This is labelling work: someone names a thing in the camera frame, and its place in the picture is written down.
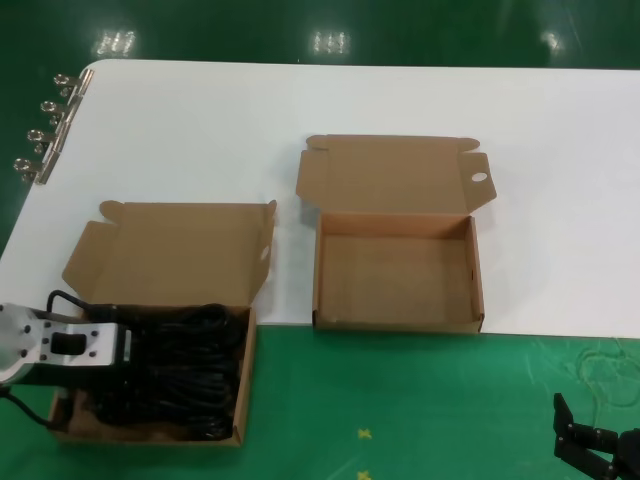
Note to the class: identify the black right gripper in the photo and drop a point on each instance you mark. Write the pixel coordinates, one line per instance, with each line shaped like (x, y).
(630, 455)

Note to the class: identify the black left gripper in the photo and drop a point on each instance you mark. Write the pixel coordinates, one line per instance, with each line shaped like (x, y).
(75, 377)

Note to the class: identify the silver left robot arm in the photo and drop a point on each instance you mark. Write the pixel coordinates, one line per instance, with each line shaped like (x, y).
(15, 340)

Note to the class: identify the open brown cardboard box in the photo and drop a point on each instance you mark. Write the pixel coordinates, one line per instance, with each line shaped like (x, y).
(165, 250)
(395, 280)

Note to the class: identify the green table cloth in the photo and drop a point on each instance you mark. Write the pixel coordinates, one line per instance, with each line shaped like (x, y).
(400, 400)

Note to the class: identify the silver metal binder clip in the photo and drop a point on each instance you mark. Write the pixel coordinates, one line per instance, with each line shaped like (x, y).
(47, 167)
(59, 140)
(70, 112)
(85, 80)

